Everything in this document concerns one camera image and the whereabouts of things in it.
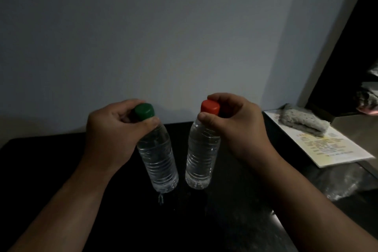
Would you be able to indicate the person's left hand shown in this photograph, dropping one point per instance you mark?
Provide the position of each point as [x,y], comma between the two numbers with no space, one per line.
[109,136]

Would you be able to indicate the person's right hand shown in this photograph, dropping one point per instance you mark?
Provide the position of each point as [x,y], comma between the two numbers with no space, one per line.
[245,130]

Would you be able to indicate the red cap water bottle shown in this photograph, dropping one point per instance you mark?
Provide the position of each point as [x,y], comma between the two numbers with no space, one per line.
[200,160]

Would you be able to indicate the green cap water bottle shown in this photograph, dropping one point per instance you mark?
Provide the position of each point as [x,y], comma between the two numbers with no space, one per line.
[159,163]

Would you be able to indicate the person's left forearm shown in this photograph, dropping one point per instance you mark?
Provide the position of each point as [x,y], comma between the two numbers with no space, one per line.
[59,216]

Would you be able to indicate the person's right forearm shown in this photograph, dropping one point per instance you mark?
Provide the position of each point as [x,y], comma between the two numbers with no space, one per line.
[319,216]

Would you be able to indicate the grey folded towel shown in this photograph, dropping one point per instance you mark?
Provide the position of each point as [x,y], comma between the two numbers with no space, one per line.
[304,122]

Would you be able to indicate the black glossy table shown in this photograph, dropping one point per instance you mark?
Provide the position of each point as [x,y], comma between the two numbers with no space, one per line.
[44,166]

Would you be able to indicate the white printed paper sheet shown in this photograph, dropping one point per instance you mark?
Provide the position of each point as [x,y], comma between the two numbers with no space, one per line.
[330,148]

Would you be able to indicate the grey and pink cloth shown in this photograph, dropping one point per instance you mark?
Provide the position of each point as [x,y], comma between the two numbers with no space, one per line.
[367,98]

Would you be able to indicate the dark wood wardrobe unit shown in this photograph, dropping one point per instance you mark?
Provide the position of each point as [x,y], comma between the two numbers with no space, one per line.
[348,54]

